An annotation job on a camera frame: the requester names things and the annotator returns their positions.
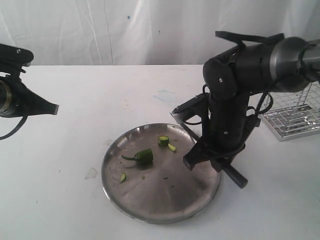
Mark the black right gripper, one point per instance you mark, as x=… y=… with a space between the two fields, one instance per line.
x=229 y=129

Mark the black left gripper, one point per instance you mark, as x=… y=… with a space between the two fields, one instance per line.
x=16 y=100

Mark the black handled knife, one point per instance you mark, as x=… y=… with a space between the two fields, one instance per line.
x=205 y=150

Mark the green cucumber piece with stem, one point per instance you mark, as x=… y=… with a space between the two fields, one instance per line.
x=142 y=157

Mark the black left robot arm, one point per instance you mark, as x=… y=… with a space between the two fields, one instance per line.
x=13 y=59

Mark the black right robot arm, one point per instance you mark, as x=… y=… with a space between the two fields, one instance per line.
x=287 y=66

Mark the green cucumber slice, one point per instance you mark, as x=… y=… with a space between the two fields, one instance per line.
x=123 y=177

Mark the round steel plate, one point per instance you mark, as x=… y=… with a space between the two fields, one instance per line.
x=164 y=191

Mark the white backdrop curtain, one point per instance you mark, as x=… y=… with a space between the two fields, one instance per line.
x=146 y=32

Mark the clear tape piece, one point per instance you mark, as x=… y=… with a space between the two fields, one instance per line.
x=91 y=174

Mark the metal wire rack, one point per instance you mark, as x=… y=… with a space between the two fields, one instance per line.
x=294 y=115

